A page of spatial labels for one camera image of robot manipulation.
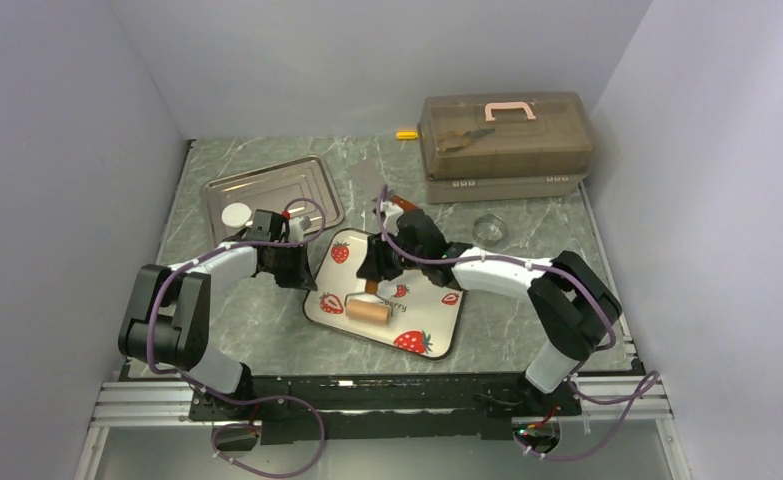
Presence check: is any spatula with wooden handle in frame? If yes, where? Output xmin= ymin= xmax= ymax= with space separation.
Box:
xmin=370 ymin=186 xmax=419 ymax=216

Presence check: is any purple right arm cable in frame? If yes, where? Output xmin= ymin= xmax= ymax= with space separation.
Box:
xmin=374 ymin=185 xmax=663 ymax=464

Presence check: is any steel baking tray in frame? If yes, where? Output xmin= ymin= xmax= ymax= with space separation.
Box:
xmin=201 ymin=155 xmax=345 ymax=246

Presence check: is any round metal cutter ring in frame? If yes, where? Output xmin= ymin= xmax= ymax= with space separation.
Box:
xmin=473 ymin=214 xmax=509 ymax=244

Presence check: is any brown translucent tool box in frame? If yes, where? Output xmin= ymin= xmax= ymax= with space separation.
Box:
xmin=418 ymin=91 xmax=594 ymax=204

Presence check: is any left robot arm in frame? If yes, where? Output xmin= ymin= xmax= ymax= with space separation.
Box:
xmin=118 ymin=210 xmax=317 ymax=420

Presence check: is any wooden rolling pin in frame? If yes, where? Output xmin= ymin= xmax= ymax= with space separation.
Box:
xmin=344 ymin=280 xmax=392 ymax=325

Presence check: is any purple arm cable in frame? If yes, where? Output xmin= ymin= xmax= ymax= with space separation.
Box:
xmin=374 ymin=185 xmax=663 ymax=464
xmin=144 ymin=197 xmax=329 ymax=478

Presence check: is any yellow small object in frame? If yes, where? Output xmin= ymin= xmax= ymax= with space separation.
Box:
xmin=395 ymin=130 xmax=419 ymax=141

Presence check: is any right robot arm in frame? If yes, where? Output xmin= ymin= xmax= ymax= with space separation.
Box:
xmin=356 ymin=209 xmax=623 ymax=415

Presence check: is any flat round dough wrapper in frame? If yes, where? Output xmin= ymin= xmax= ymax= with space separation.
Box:
xmin=221 ymin=202 xmax=253 ymax=229

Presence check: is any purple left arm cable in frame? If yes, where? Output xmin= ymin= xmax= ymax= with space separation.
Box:
xmin=144 ymin=197 xmax=329 ymax=478

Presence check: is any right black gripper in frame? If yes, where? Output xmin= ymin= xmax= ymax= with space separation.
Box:
xmin=360 ymin=231 xmax=426 ymax=285

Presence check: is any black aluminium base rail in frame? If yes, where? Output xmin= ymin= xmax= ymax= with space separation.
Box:
xmin=90 ymin=374 xmax=672 ymax=446

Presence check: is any strawberry pattern white tray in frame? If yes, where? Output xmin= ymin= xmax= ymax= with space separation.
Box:
xmin=303 ymin=229 xmax=464 ymax=359

